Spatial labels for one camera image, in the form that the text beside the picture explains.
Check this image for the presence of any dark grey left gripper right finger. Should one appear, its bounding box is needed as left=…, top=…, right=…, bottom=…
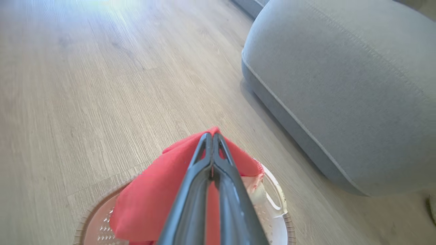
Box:
left=213, top=133, right=269, bottom=245

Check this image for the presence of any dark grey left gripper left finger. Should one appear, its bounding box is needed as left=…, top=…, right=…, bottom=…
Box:
left=157, top=133, right=213, bottom=245

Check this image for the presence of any red cloth garment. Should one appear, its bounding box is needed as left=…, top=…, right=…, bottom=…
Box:
left=109, top=127, right=265, bottom=245

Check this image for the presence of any cream perforated plastic laundry basket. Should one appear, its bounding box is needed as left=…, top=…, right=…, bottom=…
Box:
left=73, top=159, right=296, bottom=245

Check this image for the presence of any grey fabric seat cushion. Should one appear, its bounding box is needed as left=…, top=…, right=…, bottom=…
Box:
left=241, top=0, right=436, bottom=197

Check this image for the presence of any cream pink cloth garment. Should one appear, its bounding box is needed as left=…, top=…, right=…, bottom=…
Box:
left=240, top=174, right=270, bottom=205

